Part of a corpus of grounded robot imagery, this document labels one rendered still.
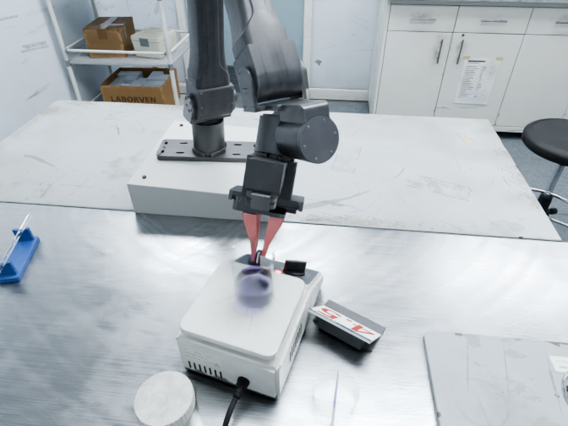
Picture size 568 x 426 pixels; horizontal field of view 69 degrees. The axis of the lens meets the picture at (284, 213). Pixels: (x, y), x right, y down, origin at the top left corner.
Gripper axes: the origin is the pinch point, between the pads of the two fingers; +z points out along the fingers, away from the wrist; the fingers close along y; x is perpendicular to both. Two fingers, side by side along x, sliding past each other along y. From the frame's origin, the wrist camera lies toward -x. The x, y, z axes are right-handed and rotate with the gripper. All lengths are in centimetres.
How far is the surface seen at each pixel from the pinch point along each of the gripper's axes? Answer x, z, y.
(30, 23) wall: 165, -54, -151
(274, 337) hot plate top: -14.8, 4.7, 4.4
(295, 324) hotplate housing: -10.6, 4.7, 6.6
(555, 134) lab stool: 108, -35, 95
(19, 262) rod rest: 3.6, 9.2, -38.1
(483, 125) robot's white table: 54, -29, 47
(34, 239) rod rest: 8.4, 6.7, -39.0
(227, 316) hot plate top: -12.6, 4.3, -1.4
